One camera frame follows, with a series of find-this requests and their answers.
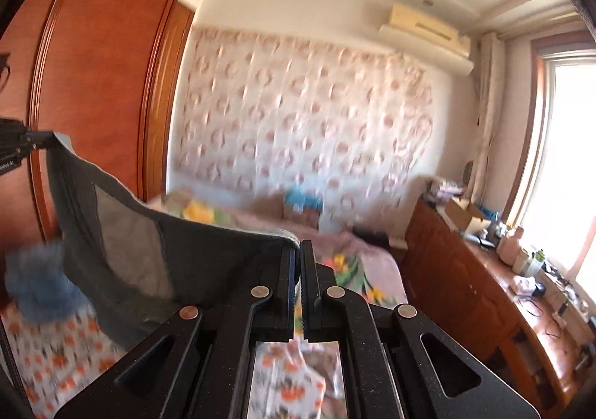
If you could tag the long wooden desk cabinet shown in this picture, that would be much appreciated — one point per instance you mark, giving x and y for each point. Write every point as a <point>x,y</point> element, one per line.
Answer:
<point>461,288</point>

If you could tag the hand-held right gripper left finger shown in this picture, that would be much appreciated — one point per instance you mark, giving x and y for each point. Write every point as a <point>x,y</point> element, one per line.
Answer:
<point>292,279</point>

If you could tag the pile of books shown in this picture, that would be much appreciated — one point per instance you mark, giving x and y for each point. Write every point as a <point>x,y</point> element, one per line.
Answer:
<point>446,190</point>

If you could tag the pink floral quilt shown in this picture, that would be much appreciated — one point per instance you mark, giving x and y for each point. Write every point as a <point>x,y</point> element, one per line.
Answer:
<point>377,267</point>

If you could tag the circle-patterned wall curtain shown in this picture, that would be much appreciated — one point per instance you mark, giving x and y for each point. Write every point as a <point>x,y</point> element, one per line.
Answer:
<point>302,111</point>

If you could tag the blue denim jeans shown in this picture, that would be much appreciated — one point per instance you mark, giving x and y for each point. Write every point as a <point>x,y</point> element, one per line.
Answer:
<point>42,281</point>

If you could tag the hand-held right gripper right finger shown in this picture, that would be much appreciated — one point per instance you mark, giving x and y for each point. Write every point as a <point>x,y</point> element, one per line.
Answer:
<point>305,288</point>

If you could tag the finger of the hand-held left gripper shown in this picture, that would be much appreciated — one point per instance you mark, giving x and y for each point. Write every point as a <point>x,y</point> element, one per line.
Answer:
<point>42,139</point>

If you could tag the window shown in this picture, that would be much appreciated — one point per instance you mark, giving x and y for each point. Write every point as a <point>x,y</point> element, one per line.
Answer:
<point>568,158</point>

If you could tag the wall air conditioner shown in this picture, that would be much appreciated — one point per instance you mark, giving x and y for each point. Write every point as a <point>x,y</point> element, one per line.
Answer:
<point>426,34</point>

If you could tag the beige window curtain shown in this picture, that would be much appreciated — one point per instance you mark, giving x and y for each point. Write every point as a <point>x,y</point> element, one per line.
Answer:
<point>489,111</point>

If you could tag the pink bottle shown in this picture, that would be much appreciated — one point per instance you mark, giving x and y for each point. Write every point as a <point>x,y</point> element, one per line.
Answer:
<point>511,246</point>

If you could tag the open cardboard box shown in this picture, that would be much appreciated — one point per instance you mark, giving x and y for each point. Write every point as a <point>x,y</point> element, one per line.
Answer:
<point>465,214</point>

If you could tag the wooden wardrobe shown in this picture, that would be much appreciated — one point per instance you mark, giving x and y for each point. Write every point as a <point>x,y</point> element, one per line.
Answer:
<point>102,51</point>

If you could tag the teal box by pillow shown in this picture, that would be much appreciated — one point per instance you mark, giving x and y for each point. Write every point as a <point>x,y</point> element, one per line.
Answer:
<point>302,201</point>

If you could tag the orange-print bedsheet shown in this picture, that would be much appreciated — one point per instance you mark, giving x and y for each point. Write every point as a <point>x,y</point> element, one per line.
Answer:
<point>56,353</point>

